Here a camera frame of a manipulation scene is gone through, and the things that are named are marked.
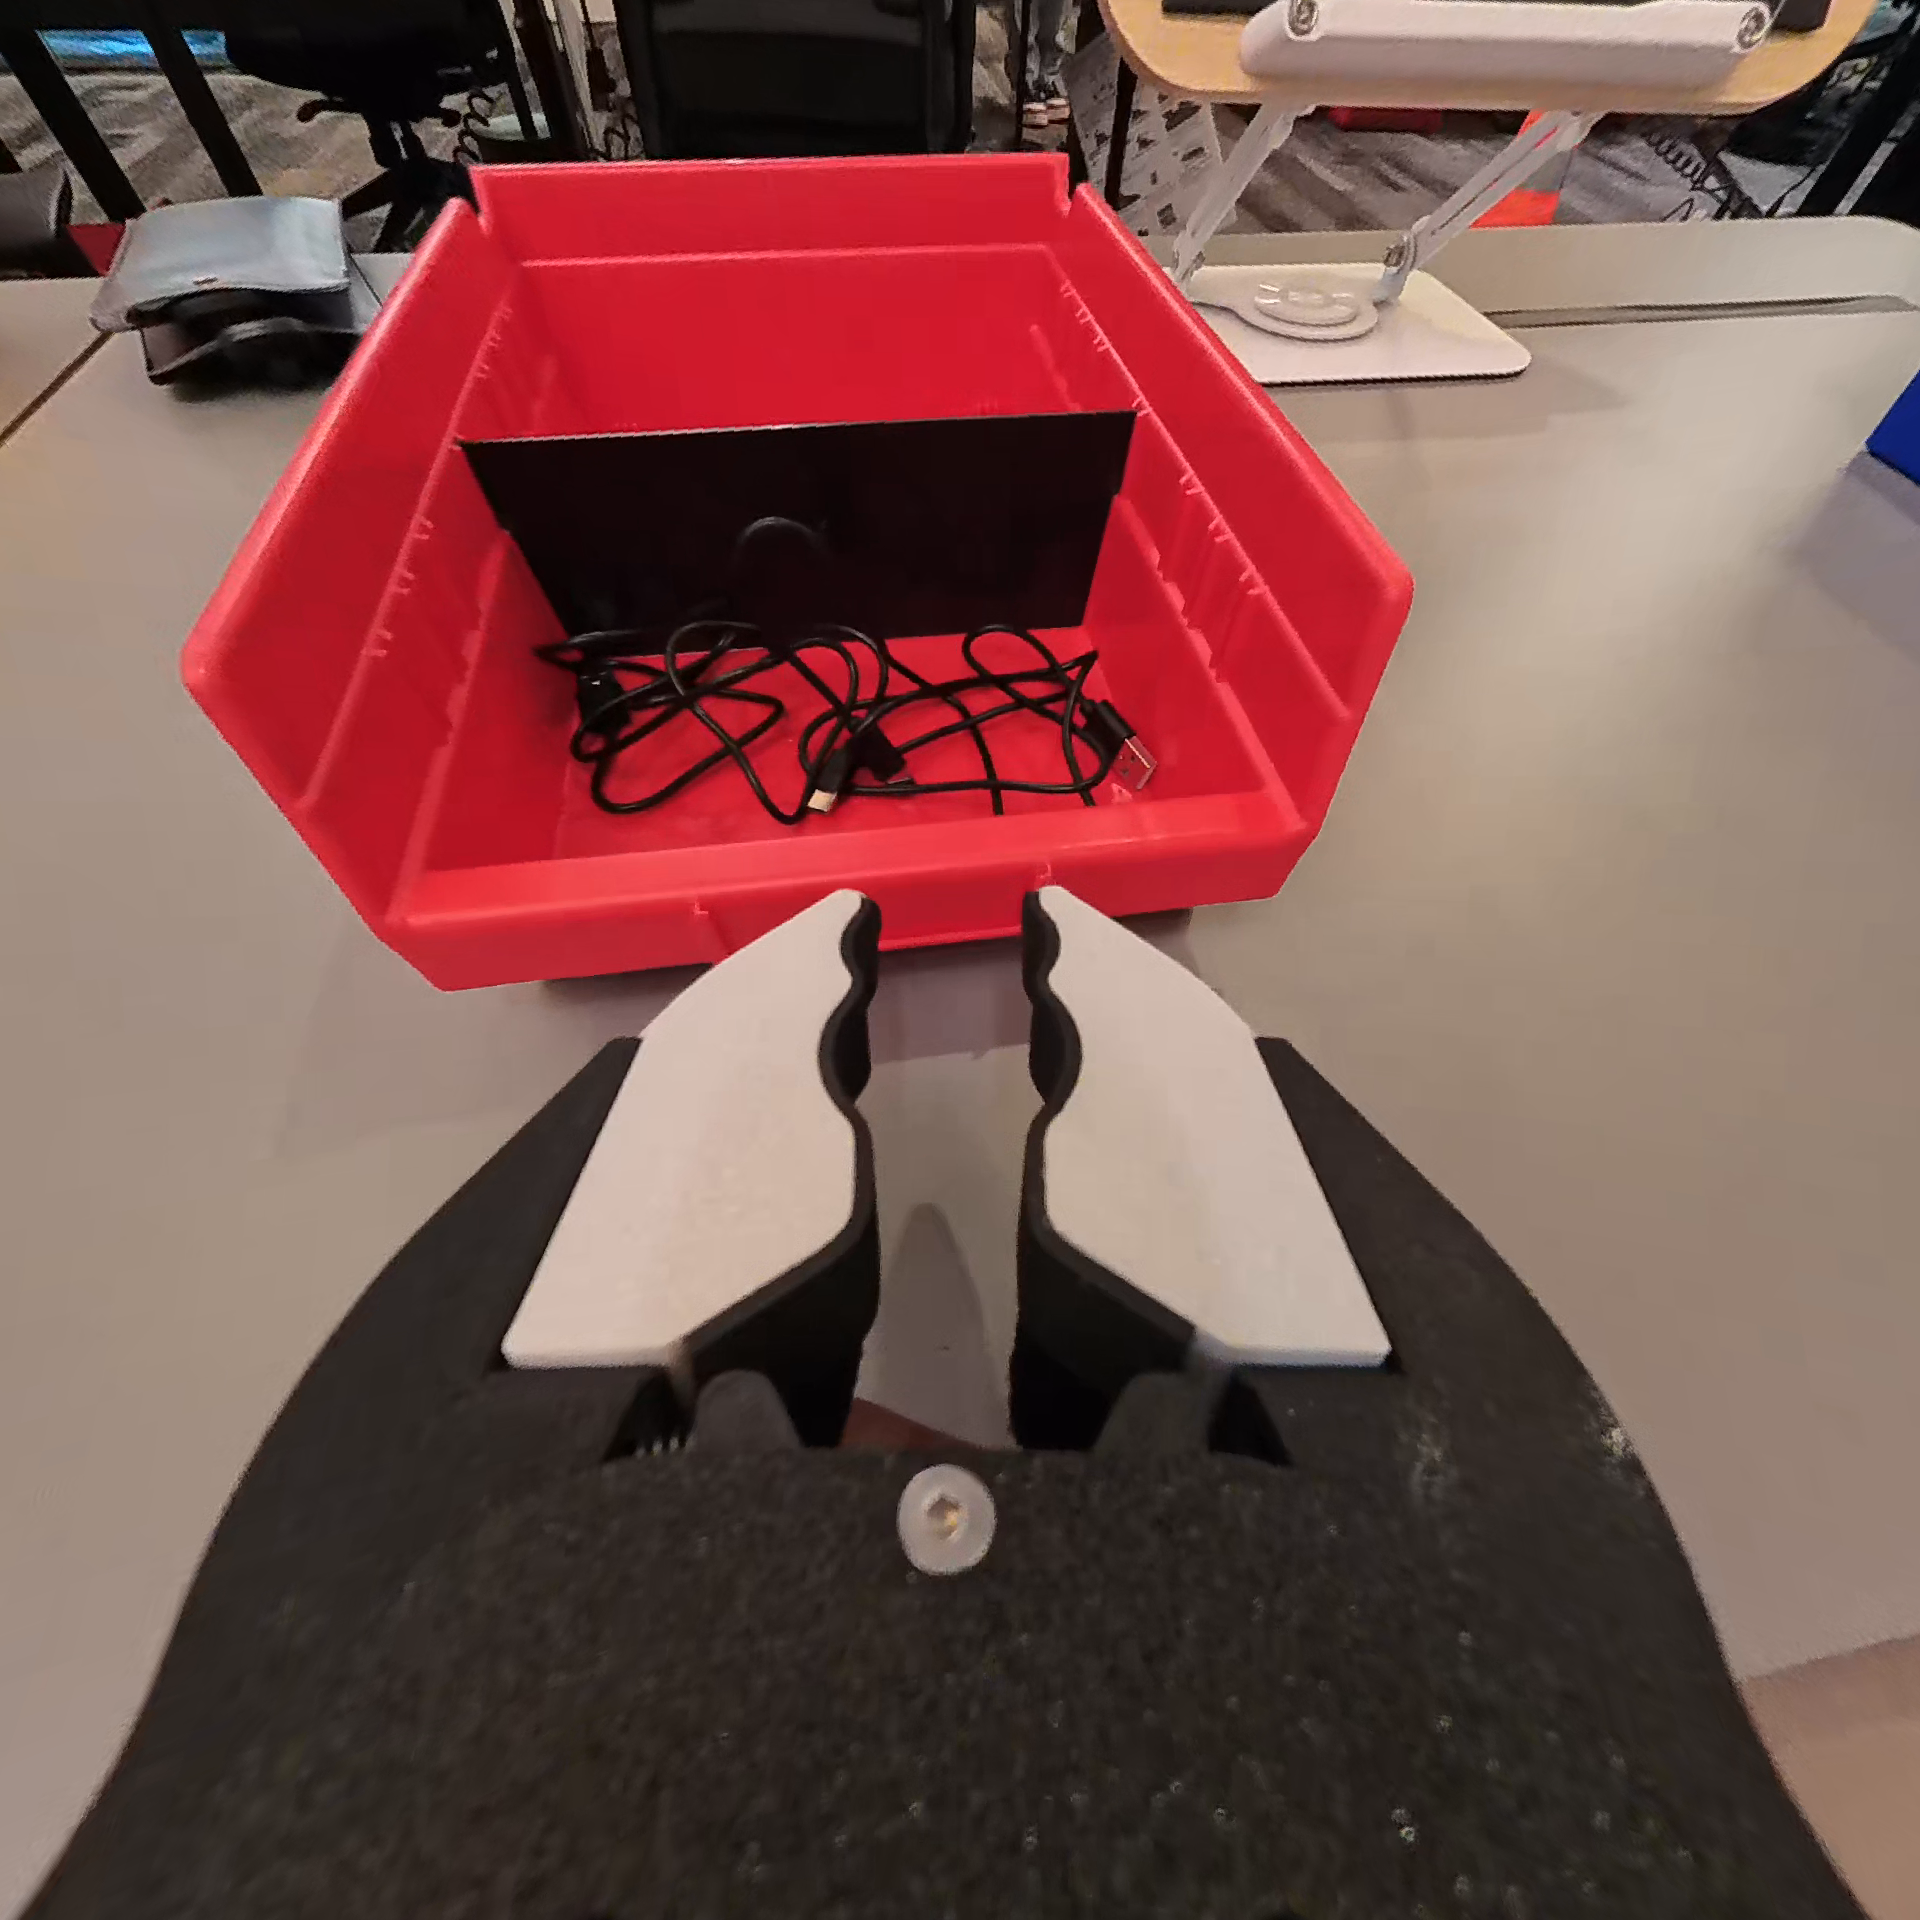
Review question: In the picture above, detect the grey desk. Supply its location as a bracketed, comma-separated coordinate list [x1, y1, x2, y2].
[0, 216, 1920, 1682]

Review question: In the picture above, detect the black office chair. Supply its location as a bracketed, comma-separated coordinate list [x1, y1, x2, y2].
[614, 0, 978, 152]
[224, 0, 513, 250]

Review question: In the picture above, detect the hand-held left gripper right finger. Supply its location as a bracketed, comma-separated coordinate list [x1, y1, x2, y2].
[1015, 884, 1392, 1393]

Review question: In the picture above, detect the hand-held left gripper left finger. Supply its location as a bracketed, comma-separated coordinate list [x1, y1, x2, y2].
[499, 889, 889, 1393]

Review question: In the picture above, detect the white folding stand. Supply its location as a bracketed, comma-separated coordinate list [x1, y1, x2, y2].
[1170, 0, 1780, 391]

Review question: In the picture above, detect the white printed sheet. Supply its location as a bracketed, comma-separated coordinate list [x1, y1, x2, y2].
[1073, 37, 1225, 235]

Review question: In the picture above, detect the red storage bin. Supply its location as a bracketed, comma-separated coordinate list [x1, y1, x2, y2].
[180, 150, 1416, 993]

